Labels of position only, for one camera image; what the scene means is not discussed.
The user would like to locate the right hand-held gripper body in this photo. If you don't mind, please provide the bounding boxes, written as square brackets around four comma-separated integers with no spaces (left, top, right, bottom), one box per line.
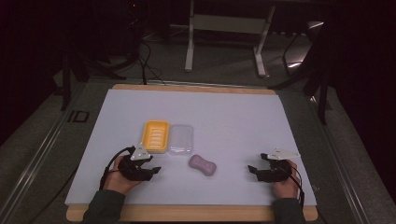
[257,147,302,184]

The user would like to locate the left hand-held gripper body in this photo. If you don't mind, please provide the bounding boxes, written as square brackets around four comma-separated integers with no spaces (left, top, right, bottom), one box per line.
[118,145,154,182]

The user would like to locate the person's right hand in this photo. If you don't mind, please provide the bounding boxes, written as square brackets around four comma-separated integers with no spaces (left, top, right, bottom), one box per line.
[272,159,301,200]

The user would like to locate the person's left hand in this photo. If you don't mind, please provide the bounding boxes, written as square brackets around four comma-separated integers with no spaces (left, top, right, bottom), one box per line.
[103,155,143,196]

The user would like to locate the yellow soap dish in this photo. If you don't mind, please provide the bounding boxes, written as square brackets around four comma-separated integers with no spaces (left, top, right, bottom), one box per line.
[140,119,171,154]

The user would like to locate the clear plastic lid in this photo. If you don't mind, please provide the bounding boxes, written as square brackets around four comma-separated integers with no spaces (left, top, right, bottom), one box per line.
[167,123,195,157]

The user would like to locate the purple soap bar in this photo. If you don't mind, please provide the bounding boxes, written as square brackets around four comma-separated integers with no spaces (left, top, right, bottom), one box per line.
[188,154,218,177]

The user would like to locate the white foam mat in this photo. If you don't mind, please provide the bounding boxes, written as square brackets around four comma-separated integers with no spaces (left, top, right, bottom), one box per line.
[64,88,318,207]

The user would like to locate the dark chair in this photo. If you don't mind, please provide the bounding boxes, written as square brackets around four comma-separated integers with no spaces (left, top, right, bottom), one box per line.
[269,20,332,126]

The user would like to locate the black stand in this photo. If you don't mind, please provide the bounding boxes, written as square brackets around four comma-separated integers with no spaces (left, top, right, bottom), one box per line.
[59,50,127,112]

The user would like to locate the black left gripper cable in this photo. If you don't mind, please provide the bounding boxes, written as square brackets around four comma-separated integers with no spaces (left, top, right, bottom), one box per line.
[98,147,133,191]

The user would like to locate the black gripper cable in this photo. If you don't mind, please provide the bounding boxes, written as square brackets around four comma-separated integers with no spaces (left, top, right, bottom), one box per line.
[98,147,133,191]
[290,166,306,207]

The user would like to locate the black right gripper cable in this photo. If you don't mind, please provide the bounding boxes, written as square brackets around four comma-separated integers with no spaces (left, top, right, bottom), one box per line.
[290,166,306,207]

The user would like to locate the metal floor rail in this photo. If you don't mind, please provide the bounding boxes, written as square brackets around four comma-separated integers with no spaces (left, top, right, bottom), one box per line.
[0,83,90,224]
[306,92,373,224]

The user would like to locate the black floor bracket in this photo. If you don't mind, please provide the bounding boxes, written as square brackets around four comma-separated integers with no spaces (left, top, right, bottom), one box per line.
[66,109,91,124]

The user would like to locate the black floor cables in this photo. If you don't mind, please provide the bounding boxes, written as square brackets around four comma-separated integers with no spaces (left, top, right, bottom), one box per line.
[125,6,167,86]

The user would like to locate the white desk frame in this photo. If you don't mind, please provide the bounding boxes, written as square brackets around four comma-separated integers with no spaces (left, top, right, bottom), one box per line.
[184,0,277,78]

